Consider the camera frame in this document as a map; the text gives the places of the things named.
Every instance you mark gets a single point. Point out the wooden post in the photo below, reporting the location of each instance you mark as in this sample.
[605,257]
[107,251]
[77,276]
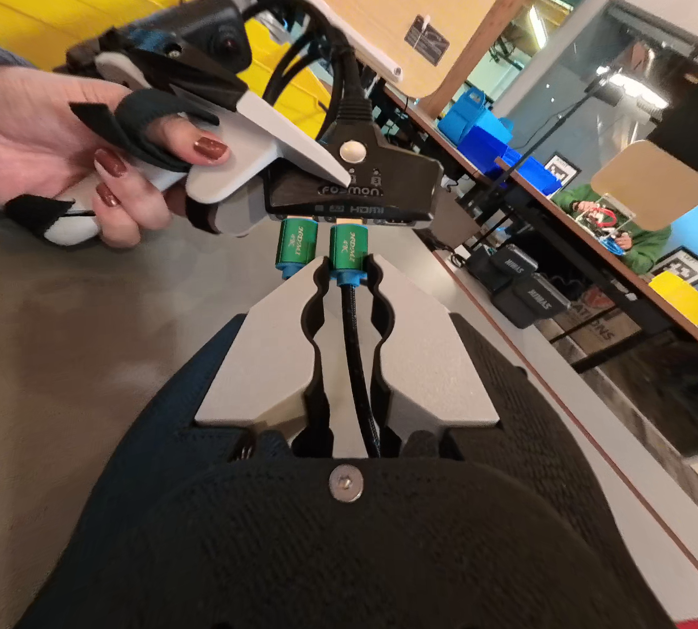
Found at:
[491,29]

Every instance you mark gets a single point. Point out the light blue tote caddy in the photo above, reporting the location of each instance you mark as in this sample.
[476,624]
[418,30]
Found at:
[463,116]

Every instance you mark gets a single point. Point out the dark grey box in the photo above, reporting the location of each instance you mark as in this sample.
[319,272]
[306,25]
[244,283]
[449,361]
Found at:
[455,220]

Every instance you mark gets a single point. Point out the black hard case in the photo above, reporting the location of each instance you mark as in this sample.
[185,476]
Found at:
[537,302]
[510,264]

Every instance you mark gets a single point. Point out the person's left forearm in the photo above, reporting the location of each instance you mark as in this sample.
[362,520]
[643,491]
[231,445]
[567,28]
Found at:
[11,59]

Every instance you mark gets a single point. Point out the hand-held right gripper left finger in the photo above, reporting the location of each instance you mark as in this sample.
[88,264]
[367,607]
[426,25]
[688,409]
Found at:
[256,367]

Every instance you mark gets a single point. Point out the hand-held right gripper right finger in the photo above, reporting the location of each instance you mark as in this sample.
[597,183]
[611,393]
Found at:
[436,367]

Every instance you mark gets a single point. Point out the black hdmi switch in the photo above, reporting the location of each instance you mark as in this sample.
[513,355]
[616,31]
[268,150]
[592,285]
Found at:
[403,176]

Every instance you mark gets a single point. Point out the small yellow bin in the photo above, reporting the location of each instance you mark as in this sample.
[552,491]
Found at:
[676,291]

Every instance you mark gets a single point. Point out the framed marker tag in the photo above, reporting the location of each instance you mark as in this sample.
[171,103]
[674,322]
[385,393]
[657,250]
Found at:
[684,269]
[564,168]

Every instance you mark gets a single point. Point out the person's left hand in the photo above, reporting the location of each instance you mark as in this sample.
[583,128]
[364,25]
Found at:
[32,138]

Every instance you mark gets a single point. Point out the black tripod light stand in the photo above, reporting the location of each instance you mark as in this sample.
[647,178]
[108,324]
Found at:
[605,89]

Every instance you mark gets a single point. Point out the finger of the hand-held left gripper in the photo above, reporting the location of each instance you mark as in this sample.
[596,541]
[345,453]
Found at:
[240,217]
[283,138]

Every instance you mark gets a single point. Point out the printed cardboard box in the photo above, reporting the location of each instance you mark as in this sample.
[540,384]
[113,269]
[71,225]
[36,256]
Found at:
[600,329]

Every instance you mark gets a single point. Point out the wooden office table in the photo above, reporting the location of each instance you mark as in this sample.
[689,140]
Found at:
[425,122]
[551,209]

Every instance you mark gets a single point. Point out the black wall screen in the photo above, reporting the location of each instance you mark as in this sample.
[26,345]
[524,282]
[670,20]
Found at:
[681,122]

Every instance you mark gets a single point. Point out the blue plastic bin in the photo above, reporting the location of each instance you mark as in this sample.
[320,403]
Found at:
[485,141]
[534,171]

